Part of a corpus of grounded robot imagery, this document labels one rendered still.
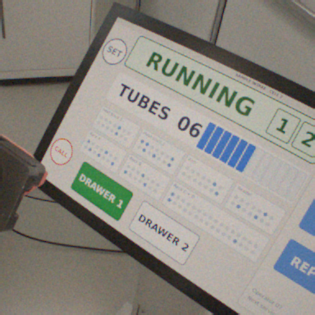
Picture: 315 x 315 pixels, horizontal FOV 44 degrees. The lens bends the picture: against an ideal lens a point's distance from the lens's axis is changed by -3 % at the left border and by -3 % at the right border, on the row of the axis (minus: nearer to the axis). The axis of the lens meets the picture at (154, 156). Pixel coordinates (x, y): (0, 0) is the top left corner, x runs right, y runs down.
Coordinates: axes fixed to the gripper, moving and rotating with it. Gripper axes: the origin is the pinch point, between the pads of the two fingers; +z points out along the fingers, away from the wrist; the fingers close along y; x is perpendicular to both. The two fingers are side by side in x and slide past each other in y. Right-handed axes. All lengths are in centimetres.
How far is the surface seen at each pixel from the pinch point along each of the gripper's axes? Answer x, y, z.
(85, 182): 1.7, 2.5, 15.1
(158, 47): -20.3, 2.2, 15.4
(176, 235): 1.0, -13.1, 15.1
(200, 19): -60, 53, 138
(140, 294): 22.9, -6.6, 42.2
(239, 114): -16.9, -12.7, 15.3
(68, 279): 62, 34, 100
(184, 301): 16.7, -15.8, 37.0
